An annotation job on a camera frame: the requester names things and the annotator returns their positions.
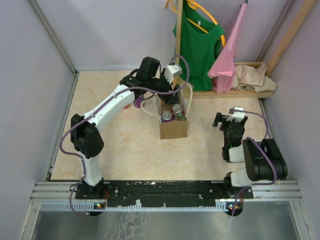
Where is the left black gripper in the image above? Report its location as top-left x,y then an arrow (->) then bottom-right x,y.
147,69 -> 181,106

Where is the red green soda can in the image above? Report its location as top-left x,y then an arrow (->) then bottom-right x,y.
172,103 -> 184,117

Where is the purple soda can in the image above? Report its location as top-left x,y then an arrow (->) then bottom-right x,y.
133,97 -> 143,109
161,110 -> 175,123

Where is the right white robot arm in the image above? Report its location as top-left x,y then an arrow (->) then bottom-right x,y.
212,108 -> 288,198

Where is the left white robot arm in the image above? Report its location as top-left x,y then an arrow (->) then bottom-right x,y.
70,57 -> 182,199

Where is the wooden clothes rack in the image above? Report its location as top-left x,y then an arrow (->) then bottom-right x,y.
176,0 -> 318,99

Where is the clear glass bottle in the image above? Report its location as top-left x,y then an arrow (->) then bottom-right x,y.
174,114 -> 187,121

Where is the beige cloth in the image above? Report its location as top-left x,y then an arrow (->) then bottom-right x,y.
231,63 -> 277,93

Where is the green t-shirt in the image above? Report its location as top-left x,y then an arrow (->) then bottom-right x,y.
180,0 -> 224,92

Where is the pink t-shirt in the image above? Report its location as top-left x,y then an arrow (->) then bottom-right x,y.
207,0 -> 248,94

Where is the yellow hanger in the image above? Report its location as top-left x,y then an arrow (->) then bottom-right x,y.
186,0 -> 227,47
164,0 -> 177,13

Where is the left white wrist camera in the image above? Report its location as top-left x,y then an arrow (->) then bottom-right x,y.
163,63 -> 183,84

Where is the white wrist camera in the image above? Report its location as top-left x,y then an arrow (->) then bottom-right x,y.
163,63 -> 183,84
227,107 -> 245,123

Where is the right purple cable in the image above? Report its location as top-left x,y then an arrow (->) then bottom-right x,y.
230,109 -> 278,217

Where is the purple cable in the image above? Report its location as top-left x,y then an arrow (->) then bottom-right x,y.
59,54 -> 190,217
230,109 -> 278,217

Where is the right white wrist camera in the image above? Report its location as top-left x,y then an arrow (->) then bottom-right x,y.
227,107 -> 245,123

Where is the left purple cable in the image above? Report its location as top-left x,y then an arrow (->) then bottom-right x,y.
59,54 -> 190,217

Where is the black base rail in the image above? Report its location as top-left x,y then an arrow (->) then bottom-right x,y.
75,180 -> 242,208

